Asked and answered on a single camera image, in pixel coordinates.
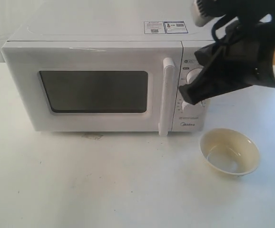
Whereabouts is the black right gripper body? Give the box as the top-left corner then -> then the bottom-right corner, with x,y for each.
213,23 -> 275,92

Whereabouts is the cream ceramic bowl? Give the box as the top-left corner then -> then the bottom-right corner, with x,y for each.
198,128 -> 260,177

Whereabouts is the white microwave door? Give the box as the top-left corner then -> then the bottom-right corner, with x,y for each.
2,41 -> 183,136

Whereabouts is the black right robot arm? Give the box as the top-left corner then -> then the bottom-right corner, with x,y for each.
179,0 -> 275,105

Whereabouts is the white appliance control knob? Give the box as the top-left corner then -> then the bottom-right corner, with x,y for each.
186,68 -> 202,84
182,101 -> 204,115

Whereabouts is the white Midea microwave body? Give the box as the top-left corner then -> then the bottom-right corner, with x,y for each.
7,0 -> 213,132

